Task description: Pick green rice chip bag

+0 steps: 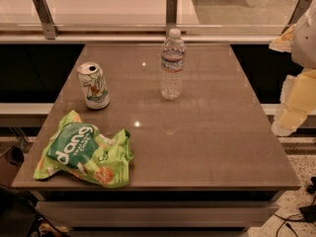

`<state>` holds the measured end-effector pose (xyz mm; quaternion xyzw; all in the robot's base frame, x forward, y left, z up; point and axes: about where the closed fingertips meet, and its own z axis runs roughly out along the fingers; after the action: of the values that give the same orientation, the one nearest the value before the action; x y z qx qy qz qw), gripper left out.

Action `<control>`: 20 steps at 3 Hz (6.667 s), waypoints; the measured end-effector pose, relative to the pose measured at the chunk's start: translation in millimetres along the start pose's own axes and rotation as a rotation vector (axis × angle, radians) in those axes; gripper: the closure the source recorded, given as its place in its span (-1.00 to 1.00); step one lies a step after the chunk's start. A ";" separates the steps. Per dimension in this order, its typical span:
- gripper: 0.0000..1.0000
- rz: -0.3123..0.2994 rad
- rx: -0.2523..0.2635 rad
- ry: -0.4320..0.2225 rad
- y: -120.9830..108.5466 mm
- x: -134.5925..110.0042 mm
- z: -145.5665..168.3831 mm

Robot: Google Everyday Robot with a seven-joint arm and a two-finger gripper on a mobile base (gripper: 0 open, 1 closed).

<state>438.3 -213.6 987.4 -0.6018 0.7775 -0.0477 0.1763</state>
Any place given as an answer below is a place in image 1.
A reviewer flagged black power adapter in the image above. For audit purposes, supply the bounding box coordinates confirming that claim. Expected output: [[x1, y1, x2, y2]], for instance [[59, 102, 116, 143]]
[[299, 204, 316, 222]]

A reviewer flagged right metal railing bracket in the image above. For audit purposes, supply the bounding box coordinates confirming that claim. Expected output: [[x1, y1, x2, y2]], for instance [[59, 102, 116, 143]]
[[282, 0, 313, 33]]

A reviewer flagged clear plastic water bottle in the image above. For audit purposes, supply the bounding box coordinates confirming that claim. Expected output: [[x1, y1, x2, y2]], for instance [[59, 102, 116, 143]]
[[160, 29, 186, 100]]

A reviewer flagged dark object at left floor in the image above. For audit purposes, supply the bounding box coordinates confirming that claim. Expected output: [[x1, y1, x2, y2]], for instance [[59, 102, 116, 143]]
[[0, 145, 25, 167]]

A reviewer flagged left metal railing bracket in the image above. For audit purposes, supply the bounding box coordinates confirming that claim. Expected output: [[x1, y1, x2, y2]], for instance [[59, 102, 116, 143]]
[[33, 0, 58, 40]]

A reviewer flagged green rice chip bag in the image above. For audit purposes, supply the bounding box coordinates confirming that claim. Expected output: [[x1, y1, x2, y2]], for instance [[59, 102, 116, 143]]
[[34, 111, 133, 189]]

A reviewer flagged middle metal railing bracket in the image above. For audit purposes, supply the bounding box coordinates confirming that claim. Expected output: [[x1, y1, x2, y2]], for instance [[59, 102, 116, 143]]
[[166, 0, 178, 36]]

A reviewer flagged white 7up soda can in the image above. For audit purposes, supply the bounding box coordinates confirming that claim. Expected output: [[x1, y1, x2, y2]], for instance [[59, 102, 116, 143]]
[[77, 62, 110, 110]]

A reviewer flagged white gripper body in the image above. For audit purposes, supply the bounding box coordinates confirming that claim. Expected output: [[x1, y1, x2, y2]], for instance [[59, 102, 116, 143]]
[[291, 7, 316, 68]]

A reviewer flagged black cable on floor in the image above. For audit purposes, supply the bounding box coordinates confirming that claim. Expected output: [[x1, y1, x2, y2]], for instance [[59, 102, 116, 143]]
[[272, 195, 316, 237]]

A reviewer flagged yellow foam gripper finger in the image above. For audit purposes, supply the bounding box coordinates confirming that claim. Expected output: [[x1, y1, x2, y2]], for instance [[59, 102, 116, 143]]
[[272, 68, 316, 136], [269, 25, 296, 52]]

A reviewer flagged metal railing bracket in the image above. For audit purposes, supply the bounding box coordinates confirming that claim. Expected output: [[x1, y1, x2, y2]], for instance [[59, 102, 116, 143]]
[[33, 0, 58, 40], [282, 0, 313, 33], [166, 0, 178, 36]]

